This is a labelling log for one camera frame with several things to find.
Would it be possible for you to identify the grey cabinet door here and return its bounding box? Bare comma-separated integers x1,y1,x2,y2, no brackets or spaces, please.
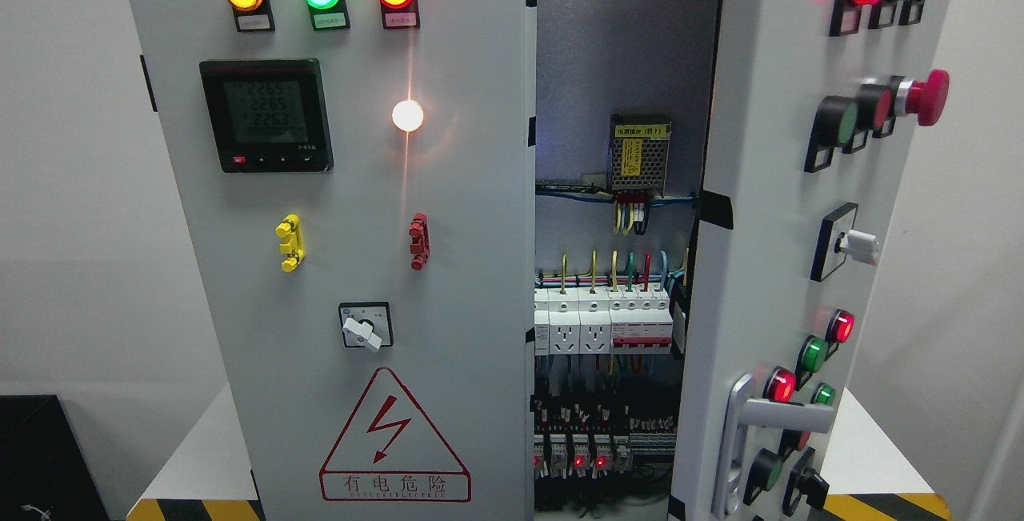
130,0,535,520
668,0,950,520

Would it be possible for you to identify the white socket breaker row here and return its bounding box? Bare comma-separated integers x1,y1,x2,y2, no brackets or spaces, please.
534,283,676,356

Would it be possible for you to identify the metal mesh power supply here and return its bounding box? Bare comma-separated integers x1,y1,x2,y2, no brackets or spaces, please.
607,113,672,190

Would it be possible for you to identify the white glowing indicator light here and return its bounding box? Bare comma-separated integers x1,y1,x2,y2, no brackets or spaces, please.
391,98,425,132

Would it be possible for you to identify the relay row with red leds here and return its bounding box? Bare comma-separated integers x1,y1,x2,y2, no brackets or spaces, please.
534,432,634,479

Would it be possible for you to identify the red electric hazard sticker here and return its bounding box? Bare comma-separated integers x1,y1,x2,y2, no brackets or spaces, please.
319,367,472,503

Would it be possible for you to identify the black digital power meter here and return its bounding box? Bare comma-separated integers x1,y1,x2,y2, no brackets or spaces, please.
200,58,334,174

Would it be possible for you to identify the red emergency stop button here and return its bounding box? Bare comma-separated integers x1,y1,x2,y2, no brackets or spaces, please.
891,69,950,126

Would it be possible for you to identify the red terminal post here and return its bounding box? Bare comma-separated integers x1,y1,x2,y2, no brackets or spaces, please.
407,212,430,271

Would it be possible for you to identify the yellow terminal post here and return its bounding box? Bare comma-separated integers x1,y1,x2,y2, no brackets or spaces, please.
274,214,305,273

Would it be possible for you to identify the silver door handle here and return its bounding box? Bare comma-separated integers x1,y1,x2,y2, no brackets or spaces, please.
712,374,835,520

